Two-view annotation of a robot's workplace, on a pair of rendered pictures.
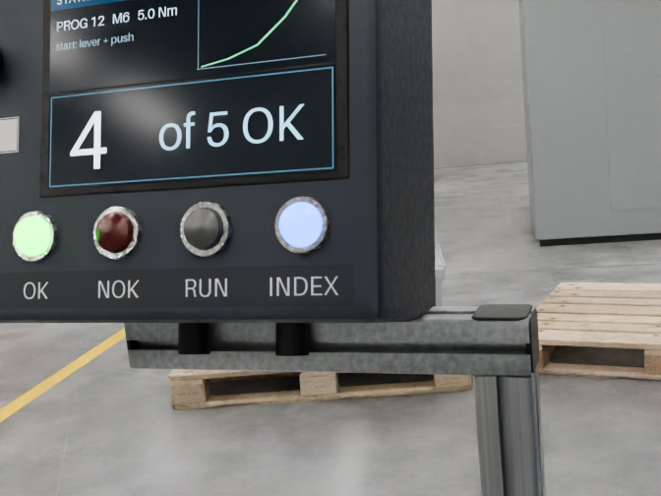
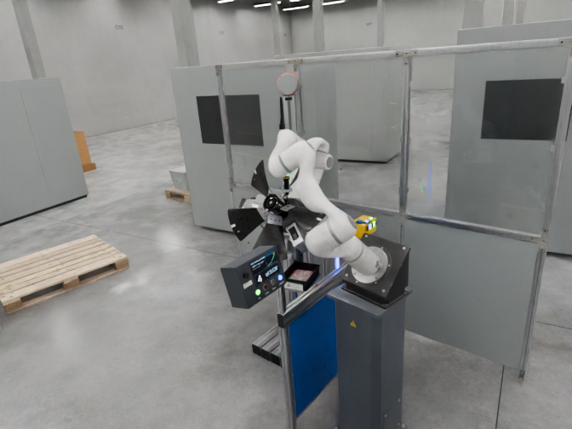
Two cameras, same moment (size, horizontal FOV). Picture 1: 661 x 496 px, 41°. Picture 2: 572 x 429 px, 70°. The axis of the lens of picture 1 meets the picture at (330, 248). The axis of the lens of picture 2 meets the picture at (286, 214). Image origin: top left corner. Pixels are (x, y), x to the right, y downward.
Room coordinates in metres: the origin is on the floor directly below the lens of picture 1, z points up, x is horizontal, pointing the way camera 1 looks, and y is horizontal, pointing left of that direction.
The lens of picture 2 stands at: (-0.21, 1.56, 2.04)
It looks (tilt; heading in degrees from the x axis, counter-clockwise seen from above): 20 degrees down; 290
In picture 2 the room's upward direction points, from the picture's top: 4 degrees counter-clockwise
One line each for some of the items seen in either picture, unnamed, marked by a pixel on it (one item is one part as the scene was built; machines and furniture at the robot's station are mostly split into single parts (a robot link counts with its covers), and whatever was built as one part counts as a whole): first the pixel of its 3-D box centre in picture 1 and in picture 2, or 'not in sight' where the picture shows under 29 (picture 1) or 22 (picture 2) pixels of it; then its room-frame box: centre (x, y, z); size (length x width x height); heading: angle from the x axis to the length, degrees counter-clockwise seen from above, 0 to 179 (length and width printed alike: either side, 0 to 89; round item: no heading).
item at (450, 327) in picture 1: (320, 339); not in sight; (0.48, 0.01, 1.04); 0.24 x 0.03 x 0.03; 69
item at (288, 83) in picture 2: not in sight; (288, 83); (0.77, -1.41, 1.88); 0.16 x 0.07 x 0.16; 14
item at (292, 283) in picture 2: not in sight; (300, 276); (0.46, -0.48, 0.85); 0.22 x 0.17 x 0.07; 84
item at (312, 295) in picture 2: not in sight; (329, 282); (0.29, -0.49, 0.82); 0.90 x 0.04 x 0.08; 69
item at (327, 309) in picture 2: not in sight; (332, 335); (0.29, -0.49, 0.45); 0.82 x 0.02 x 0.66; 69
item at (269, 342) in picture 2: not in sight; (300, 336); (0.65, -0.94, 0.04); 0.62 x 0.45 x 0.08; 69
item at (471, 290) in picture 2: not in sight; (350, 260); (0.33, -1.38, 0.50); 2.59 x 0.03 x 0.91; 159
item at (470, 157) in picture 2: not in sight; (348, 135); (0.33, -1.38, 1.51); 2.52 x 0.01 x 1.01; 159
